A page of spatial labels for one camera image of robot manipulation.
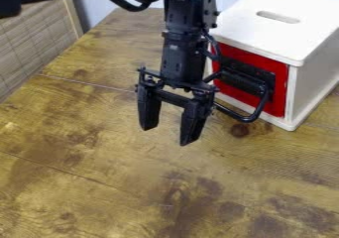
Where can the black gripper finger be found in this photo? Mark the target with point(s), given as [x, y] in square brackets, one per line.
[198, 109]
[148, 107]

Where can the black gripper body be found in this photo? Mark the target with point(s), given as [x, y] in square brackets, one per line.
[179, 81]

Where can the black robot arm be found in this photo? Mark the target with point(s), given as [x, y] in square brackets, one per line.
[186, 16]

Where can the red drawer front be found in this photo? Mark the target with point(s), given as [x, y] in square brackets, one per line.
[250, 71]

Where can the white wooden drawer box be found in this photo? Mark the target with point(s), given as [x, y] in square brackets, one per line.
[283, 41]

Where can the black metal drawer handle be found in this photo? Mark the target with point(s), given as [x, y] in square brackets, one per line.
[247, 106]

